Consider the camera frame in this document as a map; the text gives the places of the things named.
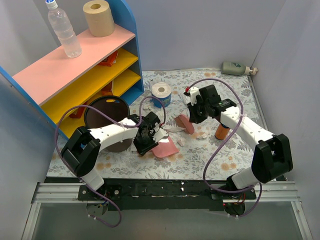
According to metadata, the pink dustpan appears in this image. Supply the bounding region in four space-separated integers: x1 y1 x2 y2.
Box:
151 136 179 158

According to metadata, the pink hand brush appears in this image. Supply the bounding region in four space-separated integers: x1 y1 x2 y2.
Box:
174 114 195 135

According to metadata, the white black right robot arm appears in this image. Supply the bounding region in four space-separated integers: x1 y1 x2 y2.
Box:
184 84 293 199

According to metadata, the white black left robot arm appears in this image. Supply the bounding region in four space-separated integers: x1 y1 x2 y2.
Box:
61 112 169 200

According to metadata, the white paper scrap by bin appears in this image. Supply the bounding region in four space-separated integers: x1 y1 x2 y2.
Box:
130 144 137 152

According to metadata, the crumpled white paper scrap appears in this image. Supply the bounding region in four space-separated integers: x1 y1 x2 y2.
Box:
180 92 191 105

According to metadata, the white paper scrap near bottle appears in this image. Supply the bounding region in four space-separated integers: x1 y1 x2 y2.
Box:
196 132 208 140

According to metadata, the orange bottle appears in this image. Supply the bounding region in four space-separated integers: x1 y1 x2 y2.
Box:
214 123 230 140

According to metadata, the small white paper scrap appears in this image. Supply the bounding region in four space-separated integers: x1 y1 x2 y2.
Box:
177 138 186 147

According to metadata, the small white scrap near roll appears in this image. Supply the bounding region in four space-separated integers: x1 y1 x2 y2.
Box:
142 104 152 111

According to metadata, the floral table mat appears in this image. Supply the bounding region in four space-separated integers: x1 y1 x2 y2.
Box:
46 68 278 182

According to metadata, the brown trash bin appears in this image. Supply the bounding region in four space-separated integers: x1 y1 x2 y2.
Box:
84 95 132 153

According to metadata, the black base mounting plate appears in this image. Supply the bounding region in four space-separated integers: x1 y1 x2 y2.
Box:
77 179 256 211

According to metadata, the grey green lotion bottle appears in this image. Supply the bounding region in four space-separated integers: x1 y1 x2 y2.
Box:
221 61 258 76

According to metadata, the red packet on lower shelf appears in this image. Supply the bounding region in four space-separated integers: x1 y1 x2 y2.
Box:
69 106 86 119

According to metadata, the orange snack packet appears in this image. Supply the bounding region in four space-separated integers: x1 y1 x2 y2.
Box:
98 50 118 67

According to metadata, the colourful wooden shelf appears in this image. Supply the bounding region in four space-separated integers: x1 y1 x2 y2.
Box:
0 0 144 138

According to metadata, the brown paper roll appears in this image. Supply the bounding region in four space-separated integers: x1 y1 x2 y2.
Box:
83 0 115 38

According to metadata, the clear plastic water bottle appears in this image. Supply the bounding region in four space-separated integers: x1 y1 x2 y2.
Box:
45 0 82 58

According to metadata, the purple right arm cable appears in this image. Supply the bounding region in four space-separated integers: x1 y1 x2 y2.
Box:
186 77 263 218

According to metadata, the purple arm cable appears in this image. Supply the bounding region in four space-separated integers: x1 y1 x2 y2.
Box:
186 77 263 218
53 96 167 228

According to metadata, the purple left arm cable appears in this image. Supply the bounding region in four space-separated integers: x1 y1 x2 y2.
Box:
53 96 167 228

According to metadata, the aluminium frame rail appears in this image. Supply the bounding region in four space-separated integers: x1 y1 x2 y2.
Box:
22 181 313 240

